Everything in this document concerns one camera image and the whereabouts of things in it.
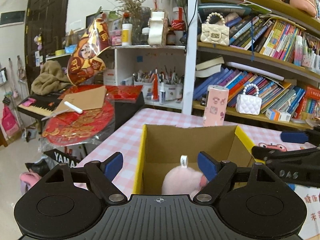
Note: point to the pink cylindrical cup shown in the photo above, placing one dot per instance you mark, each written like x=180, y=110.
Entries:
x=215, y=108

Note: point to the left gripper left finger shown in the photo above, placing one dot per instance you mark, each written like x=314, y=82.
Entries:
x=100, y=178

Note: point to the brown blanket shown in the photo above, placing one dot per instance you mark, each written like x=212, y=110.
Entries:
x=51, y=79

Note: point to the white quilted pearl purse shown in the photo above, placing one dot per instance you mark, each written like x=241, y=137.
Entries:
x=249, y=104

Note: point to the black keyboard piano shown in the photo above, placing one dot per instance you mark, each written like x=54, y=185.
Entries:
x=38, y=106

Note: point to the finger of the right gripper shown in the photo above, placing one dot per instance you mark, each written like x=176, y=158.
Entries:
x=300, y=137

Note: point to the cream quilted pearl purse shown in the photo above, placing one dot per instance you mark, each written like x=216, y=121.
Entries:
x=214, y=33

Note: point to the brown cardboard sheet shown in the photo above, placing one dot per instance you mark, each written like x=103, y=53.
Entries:
x=86, y=100

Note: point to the orange white small box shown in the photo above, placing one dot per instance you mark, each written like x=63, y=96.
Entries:
x=275, y=115

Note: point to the yellow cardboard box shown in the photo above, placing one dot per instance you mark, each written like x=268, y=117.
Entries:
x=161, y=148

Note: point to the pink pig plush toy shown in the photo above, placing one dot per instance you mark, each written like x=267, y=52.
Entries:
x=183, y=180

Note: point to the wooden bookshelf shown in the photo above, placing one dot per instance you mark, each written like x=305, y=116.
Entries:
x=304, y=76

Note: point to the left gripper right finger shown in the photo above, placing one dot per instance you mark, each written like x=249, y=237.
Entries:
x=219, y=176

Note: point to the red gold fortune god decoration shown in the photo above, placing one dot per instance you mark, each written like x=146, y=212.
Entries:
x=85, y=61

